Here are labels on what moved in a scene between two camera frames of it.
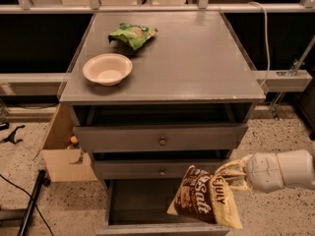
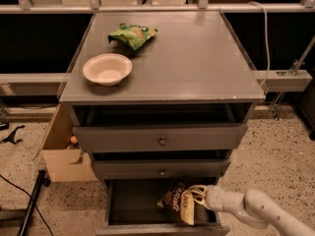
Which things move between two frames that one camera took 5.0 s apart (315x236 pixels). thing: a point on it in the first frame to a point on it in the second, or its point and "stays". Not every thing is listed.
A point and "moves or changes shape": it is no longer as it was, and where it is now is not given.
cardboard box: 66,164 stays
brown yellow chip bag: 206,197 moves or changes shape
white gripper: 263,172 to 215,197
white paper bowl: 107,69 stays
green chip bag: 135,35 stays
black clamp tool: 11,137 stays
